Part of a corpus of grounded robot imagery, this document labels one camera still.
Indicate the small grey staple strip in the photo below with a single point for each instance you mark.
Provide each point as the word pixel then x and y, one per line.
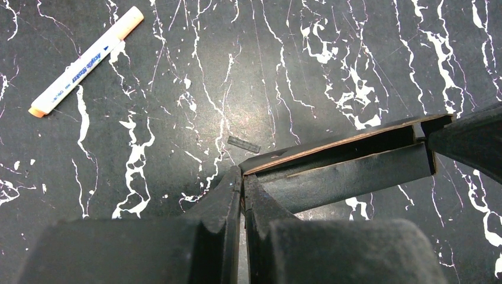
pixel 243 144

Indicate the pink white marker pen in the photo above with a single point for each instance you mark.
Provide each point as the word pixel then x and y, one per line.
pixel 86 63

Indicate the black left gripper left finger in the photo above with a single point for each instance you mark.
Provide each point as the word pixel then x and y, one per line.
pixel 199 246

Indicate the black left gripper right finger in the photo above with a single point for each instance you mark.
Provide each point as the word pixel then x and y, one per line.
pixel 282 248

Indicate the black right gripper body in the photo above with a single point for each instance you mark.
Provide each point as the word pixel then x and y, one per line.
pixel 474 140

